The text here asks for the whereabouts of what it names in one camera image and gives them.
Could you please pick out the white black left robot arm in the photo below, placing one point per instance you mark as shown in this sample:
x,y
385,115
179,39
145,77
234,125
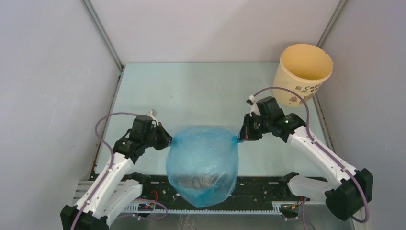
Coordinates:
x,y
115,187

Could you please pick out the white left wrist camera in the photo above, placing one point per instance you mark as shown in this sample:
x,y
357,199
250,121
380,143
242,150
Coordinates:
x,y
152,113

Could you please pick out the aluminium corner frame left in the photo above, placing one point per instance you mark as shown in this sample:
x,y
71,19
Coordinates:
x,y
98,25

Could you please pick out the blue plastic trash bag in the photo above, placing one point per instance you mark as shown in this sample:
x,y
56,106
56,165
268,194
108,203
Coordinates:
x,y
202,165

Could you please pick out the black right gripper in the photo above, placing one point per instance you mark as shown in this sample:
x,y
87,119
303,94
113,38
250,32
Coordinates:
x,y
246,133

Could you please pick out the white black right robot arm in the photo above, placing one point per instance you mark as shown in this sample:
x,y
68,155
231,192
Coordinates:
x,y
345,190

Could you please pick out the yellow printed trash bin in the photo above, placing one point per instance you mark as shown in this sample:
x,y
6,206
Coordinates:
x,y
302,69

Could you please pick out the aluminium corner frame right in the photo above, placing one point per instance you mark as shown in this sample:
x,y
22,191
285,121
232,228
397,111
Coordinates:
x,y
331,23

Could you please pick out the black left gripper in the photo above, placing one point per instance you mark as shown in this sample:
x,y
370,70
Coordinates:
x,y
166,138

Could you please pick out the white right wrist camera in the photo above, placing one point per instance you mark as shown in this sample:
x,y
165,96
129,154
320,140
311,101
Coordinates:
x,y
254,107

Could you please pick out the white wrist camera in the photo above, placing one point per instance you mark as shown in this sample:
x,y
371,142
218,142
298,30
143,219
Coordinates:
x,y
152,113
254,107

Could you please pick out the small lit circuit board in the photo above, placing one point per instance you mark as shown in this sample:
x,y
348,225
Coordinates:
x,y
145,207

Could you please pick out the aluminium corner frame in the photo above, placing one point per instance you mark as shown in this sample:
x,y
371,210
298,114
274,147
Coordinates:
x,y
331,23
98,25

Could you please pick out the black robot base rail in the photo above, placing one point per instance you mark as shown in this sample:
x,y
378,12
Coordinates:
x,y
251,195

